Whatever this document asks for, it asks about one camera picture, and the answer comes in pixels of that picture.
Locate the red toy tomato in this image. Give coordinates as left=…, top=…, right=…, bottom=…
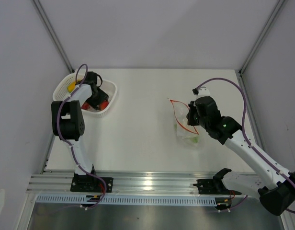
left=99, top=101, right=109, bottom=111

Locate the green white toy cabbage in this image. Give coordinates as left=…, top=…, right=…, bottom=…
left=175, top=119, right=199, bottom=145

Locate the clear red zip bag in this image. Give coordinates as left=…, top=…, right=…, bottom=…
left=168, top=98, right=204, bottom=150

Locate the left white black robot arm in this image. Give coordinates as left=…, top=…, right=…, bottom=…
left=51, top=71, right=109, bottom=192

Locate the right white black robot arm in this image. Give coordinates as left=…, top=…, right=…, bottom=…
left=187, top=96, right=295, bottom=216

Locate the red toy grape bunch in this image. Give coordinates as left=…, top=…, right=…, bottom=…
left=81, top=103, right=90, bottom=111

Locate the yellow green toy mango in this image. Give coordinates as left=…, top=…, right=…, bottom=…
left=67, top=81, right=76, bottom=93

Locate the white perforated plastic basket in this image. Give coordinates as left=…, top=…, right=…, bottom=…
left=52, top=73, right=118, bottom=118

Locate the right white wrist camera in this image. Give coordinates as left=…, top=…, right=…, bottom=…
left=192, top=87, right=211, bottom=98

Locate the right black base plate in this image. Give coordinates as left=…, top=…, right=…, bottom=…
left=193, top=179, right=241, bottom=195

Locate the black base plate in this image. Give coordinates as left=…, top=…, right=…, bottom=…
left=70, top=177, right=113, bottom=193
left=193, top=179, right=241, bottom=195

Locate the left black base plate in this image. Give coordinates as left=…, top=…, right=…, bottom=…
left=70, top=177, right=113, bottom=193

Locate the aluminium mounting rail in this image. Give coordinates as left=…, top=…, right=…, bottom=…
left=26, top=170, right=288, bottom=197

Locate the white slotted cable duct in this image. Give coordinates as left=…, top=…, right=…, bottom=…
left=35, top=194, right=217, bottom=207

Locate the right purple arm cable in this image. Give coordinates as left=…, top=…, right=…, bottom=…
left=192, top=77, right=295, bottom=214

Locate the left aluminium frame post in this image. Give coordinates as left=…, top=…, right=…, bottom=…
left=31, top=0, right=74, bottom=73

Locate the aluminium frame post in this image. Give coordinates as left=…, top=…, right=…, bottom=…
left=31, top=0, right=74, bottom=73
left=238, top=0, right=288, bottom=77

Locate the right aluminium frame post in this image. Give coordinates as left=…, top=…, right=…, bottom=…
left=238, top=0, right=288, bottom=77

